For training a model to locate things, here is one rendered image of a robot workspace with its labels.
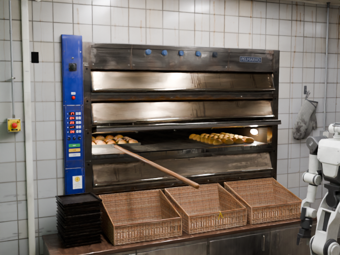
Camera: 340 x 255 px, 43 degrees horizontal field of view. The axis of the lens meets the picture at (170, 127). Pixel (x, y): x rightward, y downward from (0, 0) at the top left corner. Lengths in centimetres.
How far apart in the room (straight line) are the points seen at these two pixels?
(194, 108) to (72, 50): 119
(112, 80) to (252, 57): 140
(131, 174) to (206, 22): 150
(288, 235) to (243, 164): 77
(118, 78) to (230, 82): 109
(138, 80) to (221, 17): 99
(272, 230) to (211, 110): 118
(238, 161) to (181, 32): 133
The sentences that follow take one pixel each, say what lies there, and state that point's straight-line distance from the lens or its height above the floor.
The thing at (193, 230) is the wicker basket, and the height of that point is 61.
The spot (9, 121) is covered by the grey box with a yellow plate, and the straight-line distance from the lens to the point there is 339.
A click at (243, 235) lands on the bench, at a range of 372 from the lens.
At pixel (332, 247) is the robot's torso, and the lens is 329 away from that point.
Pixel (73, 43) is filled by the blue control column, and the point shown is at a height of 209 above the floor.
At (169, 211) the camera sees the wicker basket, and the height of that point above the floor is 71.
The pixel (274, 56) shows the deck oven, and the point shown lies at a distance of 436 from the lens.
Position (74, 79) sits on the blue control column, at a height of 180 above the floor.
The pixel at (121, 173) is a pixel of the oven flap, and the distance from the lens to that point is 369.
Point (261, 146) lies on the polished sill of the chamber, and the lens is 430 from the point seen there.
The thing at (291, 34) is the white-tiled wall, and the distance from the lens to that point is 449.
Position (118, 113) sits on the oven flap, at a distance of 361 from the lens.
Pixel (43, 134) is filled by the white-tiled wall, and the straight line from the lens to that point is 350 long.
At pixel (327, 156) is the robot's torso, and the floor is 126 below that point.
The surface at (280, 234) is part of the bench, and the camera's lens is 393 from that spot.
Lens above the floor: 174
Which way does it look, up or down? 5 degrees down
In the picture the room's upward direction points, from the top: straight up
